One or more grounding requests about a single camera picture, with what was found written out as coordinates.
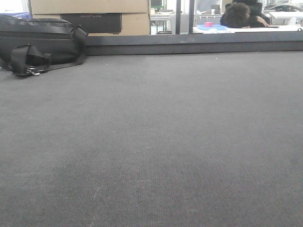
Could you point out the black vertical pole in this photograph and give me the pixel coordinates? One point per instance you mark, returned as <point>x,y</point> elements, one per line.
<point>178,17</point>
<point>191,16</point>

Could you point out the lower cardboard box black label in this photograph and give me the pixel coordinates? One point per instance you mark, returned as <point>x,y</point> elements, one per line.
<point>107,24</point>

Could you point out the blue bin far left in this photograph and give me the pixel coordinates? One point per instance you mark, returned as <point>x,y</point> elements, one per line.
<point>21,15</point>

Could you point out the upper cardboard box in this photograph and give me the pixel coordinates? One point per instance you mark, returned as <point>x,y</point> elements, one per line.
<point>89,6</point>

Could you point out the black fabric bag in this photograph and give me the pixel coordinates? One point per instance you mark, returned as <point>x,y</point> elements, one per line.
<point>34,46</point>

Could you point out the person with dark hair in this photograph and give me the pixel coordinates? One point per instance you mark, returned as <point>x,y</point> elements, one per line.
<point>244,14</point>

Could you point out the blue tray on table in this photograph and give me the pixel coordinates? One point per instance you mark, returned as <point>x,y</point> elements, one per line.
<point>217,27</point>

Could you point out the black raised edge rail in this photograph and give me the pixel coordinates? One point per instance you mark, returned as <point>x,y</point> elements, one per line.
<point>273,41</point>

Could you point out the red tape roll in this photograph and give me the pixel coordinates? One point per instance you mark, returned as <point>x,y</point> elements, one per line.
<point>208,24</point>

